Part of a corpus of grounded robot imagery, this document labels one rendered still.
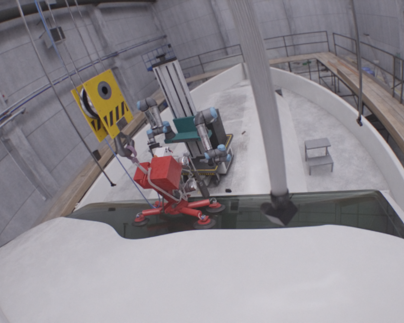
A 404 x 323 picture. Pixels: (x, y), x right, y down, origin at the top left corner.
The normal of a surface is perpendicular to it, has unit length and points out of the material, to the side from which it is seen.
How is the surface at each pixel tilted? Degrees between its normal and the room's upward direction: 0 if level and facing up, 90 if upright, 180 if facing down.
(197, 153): 90
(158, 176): 20
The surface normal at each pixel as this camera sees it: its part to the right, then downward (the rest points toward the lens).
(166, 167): -0.37, -0.52
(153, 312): -0.18, -0.95
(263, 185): 0.04, -0.76
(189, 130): -0.35, 0.63
